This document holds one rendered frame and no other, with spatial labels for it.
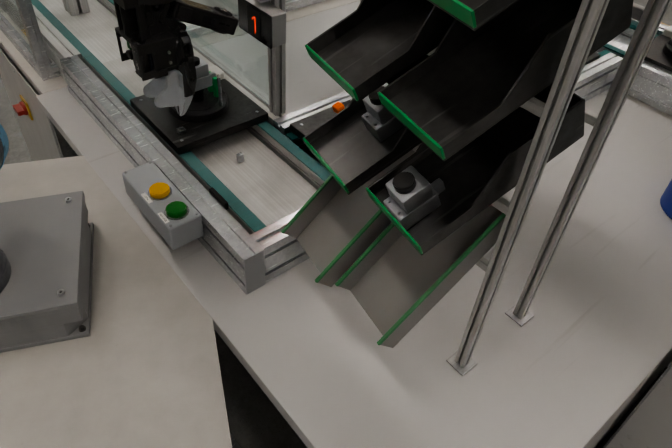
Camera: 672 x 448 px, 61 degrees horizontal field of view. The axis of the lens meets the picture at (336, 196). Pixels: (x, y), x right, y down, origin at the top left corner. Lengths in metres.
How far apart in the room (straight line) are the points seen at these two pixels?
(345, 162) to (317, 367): 0.37
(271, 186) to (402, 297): 0.47
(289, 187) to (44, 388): 0.60
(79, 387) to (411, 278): 0.57
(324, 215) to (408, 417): 0.37
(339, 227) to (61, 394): 0.53
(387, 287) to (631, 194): 0.81
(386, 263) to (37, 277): 0.60
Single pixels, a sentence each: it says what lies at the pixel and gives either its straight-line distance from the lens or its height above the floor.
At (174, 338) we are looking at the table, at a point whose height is 0.86.
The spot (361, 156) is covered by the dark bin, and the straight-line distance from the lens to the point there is 0.88.
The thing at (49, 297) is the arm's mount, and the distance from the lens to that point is 1.09.
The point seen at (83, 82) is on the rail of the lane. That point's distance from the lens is 1.61.
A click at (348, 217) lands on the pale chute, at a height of 1.06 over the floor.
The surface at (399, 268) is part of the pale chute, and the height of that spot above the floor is 1.05.
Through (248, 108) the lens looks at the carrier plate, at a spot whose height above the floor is 0.97.
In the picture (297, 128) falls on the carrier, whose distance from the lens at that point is 1.35.
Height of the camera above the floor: 1.75
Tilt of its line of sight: 42 degrees down
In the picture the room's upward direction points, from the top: 5 degrees clockwise
